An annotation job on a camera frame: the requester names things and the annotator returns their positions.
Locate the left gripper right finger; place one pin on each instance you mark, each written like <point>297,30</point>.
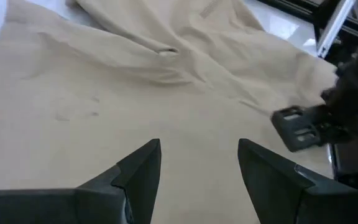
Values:
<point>291,199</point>

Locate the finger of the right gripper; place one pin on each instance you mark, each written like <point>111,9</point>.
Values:
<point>303,126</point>

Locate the black aluminium frame rail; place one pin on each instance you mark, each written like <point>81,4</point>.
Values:
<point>294,7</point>

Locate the khaki garment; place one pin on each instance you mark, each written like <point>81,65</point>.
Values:
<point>135,93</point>

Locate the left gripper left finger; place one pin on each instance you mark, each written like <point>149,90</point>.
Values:
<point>104,205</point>

